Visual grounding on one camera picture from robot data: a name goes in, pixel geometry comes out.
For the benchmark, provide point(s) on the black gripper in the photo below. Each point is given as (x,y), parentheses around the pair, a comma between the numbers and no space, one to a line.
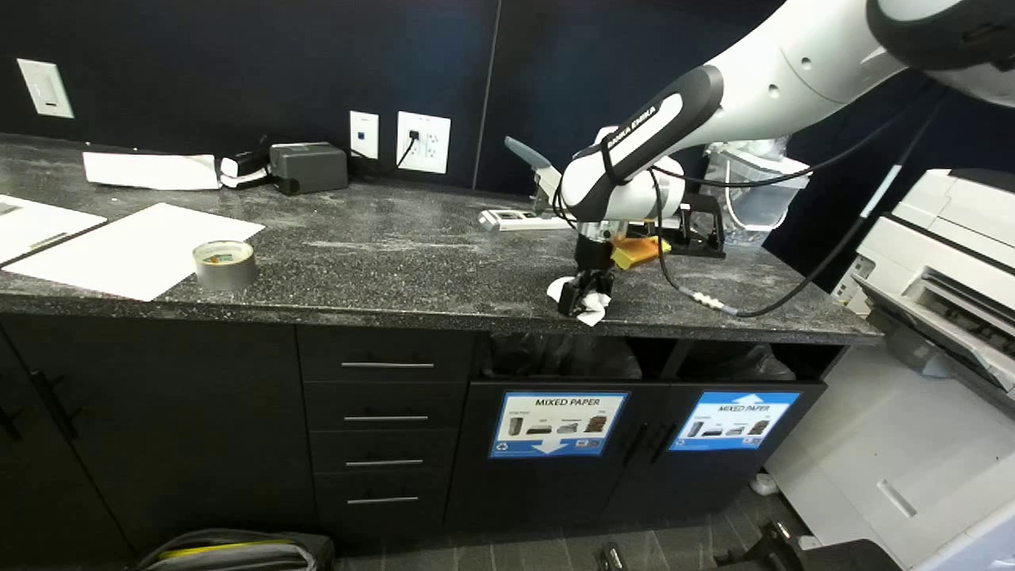
(594,258)

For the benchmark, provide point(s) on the tissue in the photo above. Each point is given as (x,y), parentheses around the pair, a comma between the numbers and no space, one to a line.
(594,307)

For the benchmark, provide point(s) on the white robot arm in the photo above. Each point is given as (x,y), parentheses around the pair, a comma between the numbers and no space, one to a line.
(800,65)

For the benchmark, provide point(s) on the left black bin door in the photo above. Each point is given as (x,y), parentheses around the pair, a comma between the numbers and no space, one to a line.
(523,495)

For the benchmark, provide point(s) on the black bin door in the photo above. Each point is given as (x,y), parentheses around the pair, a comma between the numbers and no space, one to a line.
(523,495)
(679,486)

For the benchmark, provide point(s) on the right black bin door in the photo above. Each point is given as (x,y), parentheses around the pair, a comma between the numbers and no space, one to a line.
(679,486)

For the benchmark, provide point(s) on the large white stapler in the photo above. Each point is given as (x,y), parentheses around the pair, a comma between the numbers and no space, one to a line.
(540,215)

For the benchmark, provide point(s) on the clear plastic bucket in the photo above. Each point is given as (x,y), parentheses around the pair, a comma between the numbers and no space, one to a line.
(752,181)

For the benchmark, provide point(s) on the right mixed paper sign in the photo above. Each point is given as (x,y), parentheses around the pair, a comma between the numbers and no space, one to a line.
(731,419)

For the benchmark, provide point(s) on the black drawer unit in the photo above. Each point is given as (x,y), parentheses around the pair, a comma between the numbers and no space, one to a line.
(383,418)

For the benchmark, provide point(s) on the black box device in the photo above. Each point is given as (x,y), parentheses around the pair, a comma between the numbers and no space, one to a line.
(309,167)

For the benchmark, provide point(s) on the roll of tape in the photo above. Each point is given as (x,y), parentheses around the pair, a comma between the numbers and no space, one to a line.
(222,261)

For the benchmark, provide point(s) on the white office printer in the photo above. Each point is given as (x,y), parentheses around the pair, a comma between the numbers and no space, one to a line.
(910,445)

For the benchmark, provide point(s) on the folded white paper back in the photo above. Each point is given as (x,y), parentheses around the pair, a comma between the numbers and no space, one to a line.
(152,171)

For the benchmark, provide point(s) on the white paper sheet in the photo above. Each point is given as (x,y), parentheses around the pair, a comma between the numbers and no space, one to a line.
(141,256)

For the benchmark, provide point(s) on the black cabinet door left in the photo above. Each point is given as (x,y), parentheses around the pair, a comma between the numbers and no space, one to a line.
(178,422)

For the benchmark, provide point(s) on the white paper stack left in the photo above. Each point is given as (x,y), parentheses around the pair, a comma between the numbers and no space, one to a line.
(30,227)

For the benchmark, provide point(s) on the orange yellow wrist camera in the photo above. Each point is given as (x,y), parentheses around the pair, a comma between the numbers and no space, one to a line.
(633,251)

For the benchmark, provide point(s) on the white wall outlet plate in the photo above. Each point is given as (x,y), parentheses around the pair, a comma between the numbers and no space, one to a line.
(423,144)

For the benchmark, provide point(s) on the white wall switch plate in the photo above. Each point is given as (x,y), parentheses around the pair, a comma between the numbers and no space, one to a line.
(366,135)

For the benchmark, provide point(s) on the white wall plate left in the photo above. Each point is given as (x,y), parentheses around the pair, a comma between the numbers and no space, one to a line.
(44,88)

